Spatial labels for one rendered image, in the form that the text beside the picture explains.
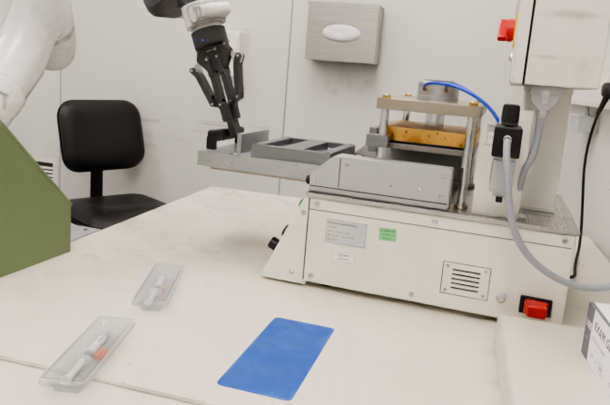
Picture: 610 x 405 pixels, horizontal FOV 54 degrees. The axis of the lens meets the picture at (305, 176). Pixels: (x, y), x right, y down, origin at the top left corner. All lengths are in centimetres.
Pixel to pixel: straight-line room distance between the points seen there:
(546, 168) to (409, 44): 160
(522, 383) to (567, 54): 50
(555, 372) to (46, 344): 67
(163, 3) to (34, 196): 49
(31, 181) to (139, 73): 193
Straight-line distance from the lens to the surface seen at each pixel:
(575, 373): 86
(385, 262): 107
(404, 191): 105
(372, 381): 83
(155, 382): 80
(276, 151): 117
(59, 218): 125
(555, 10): 103
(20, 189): 116
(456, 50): 265
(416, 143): 110
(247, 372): 82
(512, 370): 83
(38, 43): 133
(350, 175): 106
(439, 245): 105
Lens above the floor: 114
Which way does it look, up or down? 10 degrees down
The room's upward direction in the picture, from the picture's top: 5 degrees clockwise
